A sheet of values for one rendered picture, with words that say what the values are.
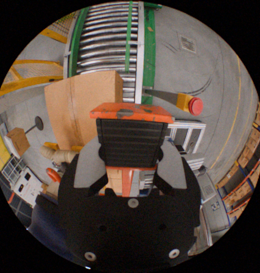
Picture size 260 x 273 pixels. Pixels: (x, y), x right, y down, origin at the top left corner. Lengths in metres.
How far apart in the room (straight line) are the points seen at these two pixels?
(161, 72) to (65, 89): 1.22
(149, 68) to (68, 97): 1.13
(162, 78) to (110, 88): 1.10
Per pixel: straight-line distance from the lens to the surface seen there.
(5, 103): 1.24
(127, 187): 0.21
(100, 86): 0.36
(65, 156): 0.29
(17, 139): 2.02
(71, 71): 0.83
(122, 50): 0.82
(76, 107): 0.42
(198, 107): 0.35
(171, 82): 1.44
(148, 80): 1.32
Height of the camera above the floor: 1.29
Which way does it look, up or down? 58 degrees down
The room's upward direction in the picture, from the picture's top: 178 degrees counter-clockwise
